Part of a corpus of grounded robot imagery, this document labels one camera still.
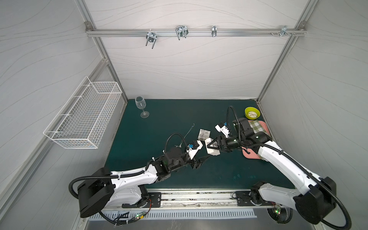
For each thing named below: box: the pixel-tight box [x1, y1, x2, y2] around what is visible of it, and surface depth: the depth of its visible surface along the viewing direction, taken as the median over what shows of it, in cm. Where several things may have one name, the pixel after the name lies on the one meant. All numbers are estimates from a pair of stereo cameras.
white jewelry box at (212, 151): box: [204, 137, 221, 156], surface depth 70 cm
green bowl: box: [244, 106, 261, 120], surface depth 110 cm
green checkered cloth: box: [247, 119, 268, 134], surface depth 106 cm
